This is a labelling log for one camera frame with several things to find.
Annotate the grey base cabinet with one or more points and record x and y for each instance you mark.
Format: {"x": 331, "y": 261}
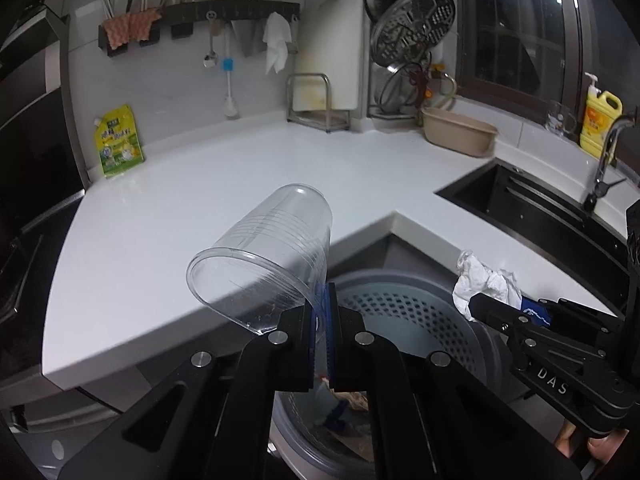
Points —
{"x": 50, "y": 420}

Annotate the folding steel steamer basket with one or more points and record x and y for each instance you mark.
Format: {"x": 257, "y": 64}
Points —
{"x": 415, "y": 30}

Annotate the black range hood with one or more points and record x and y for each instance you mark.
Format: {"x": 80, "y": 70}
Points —
{"x": 25, "y": 60}

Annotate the white bottle brush blue collar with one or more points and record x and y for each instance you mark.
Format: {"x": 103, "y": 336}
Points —
{"x": 230, "y": 95}

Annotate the dark framed window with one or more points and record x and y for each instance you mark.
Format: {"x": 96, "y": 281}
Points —
{"x": 520, "y": 25}

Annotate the clear glass mug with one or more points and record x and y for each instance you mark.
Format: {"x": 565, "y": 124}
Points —
{"x": 559, "y": 119}

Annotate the grey perforated trash bin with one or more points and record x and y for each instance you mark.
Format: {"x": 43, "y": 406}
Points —
{"x": 425, "y": 310}

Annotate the black kitchen sink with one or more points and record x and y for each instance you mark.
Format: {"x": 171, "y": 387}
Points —
{"x": 525, "y": 210}

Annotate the metal cutting board rack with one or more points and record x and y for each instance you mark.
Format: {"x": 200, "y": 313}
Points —
{"x": 320, "y": 120}

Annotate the person's right hand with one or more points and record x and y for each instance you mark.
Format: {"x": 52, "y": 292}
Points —
{"x": 605, "y": 452}

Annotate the orange-pink sponge cloth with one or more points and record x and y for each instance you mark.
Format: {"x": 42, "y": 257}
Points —
{"x": 130, "y": 27}

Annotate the white hanging cloth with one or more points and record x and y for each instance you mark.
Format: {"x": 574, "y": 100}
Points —
{"x": 276, "y": 42}

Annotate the dark metal faucet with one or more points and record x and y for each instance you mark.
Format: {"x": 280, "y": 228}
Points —
{"x": 607, "y": 155}

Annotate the black hanging holder box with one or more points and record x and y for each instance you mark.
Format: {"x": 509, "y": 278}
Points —
{"x": 150, "y": 37}
{"x": 116, "y": 45}
{"x": 181, "y": 31}

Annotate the clear plastic cup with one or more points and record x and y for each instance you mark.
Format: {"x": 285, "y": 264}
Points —
{"x": 270, "y": 260}

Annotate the beige plastic basin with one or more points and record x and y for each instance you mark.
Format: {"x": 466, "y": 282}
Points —
{"x": 457, "y": 132}

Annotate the black stove top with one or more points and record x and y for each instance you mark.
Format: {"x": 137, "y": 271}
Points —
{"x": 30, "y": 250}

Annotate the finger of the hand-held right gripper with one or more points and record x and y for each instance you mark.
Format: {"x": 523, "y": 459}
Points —
{"x": 580, "y": 317}
{"x": 500, "y": 315}

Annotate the white cutting board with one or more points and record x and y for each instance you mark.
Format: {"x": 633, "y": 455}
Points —
{"x": 330, "y": 50}

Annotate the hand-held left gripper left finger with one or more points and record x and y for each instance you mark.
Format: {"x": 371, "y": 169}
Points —
{"x": 316, "y": 340}

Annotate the round steel sieve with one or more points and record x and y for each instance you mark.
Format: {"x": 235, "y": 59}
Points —
{"x": 400, "y": 85}

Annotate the dark wall rail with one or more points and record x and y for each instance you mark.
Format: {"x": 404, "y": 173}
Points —
{"x": 240, "y": 10}

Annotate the white tissue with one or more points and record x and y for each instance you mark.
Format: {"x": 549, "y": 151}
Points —
{"x": 480, "y": 280}

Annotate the yellow-green seasoning pouch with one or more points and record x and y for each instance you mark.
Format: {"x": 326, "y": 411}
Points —
{"x": 120, "y": 145}

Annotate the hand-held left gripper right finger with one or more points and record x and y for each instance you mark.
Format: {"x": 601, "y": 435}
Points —
{"x": 331, "y": 340}

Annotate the yellow dish soap bottle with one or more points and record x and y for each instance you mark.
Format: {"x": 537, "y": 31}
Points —
{"x": 600, "y": 120}

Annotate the metal ladle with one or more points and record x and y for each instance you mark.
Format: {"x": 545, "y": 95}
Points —
{"x": 211, "y": 57}

